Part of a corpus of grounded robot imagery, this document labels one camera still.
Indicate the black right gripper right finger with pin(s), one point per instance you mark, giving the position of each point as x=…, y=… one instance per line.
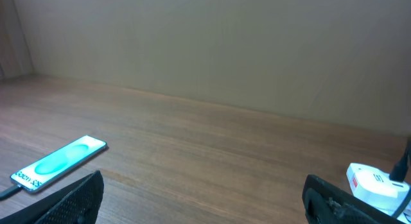
x=325, y=203

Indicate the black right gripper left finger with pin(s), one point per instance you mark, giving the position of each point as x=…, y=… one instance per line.
x=77, y=203

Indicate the blue Galaxy smartphone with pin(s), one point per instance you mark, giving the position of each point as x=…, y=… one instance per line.
x=48, y=169

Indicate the white USB charger plug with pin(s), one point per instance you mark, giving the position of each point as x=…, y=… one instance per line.
x=375, y=188

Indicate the white power strip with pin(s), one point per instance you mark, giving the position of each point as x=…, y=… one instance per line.
x=404, y=217

